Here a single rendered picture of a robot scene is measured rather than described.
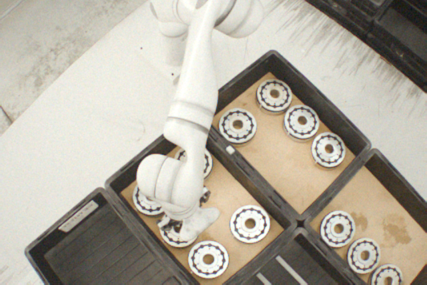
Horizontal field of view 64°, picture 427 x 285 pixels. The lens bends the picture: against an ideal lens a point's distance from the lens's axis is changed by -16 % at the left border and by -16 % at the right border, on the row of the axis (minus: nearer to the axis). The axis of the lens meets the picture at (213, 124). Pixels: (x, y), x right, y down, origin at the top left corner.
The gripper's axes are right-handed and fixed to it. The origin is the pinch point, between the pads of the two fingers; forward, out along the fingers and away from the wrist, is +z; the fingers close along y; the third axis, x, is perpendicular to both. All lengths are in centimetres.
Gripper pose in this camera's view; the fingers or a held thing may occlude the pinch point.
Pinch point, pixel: (186, 214)
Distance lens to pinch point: 93.4
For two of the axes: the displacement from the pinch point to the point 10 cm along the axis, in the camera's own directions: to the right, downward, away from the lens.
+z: 0.1, 3.9, 9.2
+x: 6.5, 7.0, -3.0
